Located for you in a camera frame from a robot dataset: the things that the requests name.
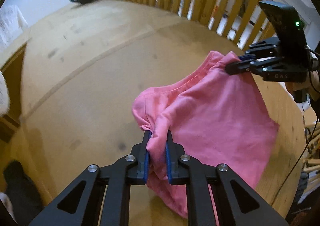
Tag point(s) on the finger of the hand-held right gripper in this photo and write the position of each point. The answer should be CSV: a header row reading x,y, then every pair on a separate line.
x,y
240,67
262,48

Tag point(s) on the black garment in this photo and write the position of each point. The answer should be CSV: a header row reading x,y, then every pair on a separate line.
x,y
22,188

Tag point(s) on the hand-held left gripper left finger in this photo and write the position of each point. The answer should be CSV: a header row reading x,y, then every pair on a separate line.
x,y
147,161

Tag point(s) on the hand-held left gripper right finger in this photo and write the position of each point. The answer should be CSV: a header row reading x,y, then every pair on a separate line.
x,y
168,163

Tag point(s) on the pink shirt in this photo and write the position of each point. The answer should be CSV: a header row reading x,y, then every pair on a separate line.
x,y
212,116

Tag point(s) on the white lace tablecloth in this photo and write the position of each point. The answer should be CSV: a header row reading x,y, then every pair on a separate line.
x,y
10,23

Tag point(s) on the person's right hand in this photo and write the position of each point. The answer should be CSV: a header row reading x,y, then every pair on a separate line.
x,y
315,83

